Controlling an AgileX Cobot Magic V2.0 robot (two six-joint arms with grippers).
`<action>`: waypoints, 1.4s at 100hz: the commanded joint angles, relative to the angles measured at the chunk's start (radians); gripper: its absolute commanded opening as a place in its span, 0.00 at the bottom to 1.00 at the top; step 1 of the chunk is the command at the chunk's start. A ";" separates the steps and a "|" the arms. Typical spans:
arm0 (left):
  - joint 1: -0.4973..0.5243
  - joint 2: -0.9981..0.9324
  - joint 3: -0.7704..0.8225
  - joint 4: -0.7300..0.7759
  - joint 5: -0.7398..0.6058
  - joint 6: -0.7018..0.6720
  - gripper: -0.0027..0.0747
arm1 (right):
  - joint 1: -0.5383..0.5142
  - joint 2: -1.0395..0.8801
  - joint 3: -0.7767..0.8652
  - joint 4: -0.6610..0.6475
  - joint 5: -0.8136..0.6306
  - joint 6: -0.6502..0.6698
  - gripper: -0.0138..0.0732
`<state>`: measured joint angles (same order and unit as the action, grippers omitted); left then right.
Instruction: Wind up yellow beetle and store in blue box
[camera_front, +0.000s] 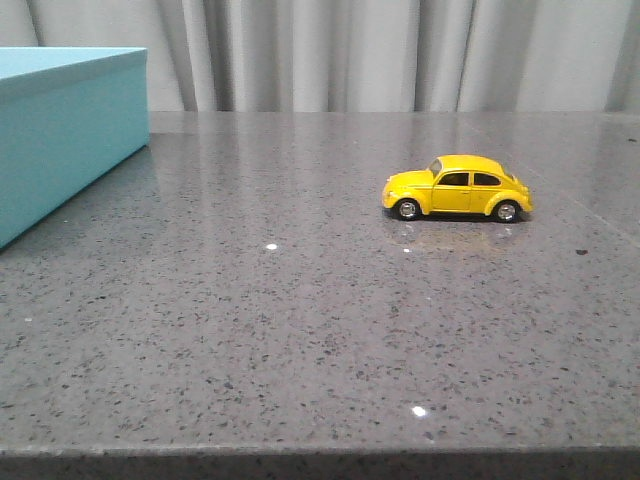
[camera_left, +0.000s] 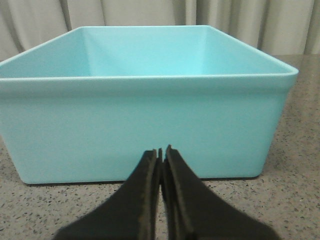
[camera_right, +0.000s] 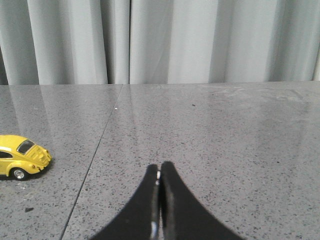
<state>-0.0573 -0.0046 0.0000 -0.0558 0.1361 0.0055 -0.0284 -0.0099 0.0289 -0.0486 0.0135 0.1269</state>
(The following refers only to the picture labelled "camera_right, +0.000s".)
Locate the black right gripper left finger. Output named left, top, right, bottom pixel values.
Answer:
left=92, top=164, right=160, bottom=240

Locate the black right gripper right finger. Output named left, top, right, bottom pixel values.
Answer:
left=160, top=161, right=241, bottom=240

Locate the yellow toy beetle car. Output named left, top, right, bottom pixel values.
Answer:
left=0, top=135, right=53, bottom=181

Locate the grey white curtain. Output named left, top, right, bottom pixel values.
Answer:
left=0, top=0, right=320, bottom=85

